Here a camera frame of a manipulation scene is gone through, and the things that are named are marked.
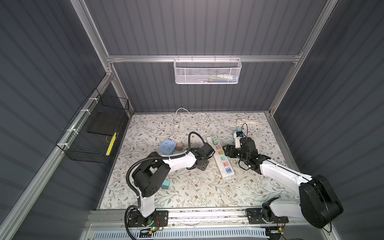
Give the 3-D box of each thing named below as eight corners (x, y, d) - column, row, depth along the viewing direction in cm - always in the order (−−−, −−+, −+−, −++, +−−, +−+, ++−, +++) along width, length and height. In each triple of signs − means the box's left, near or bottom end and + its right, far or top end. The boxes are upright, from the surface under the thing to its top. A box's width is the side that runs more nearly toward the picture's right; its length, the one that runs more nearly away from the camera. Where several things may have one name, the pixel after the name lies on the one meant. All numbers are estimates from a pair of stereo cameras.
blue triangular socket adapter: (159, 154, 98) (159, 152, 96) (162, 141, 105) (161, 139, 103) (175, 154, 98) (174, 152, 96) (176, 141, 105) (176, 139, 103)
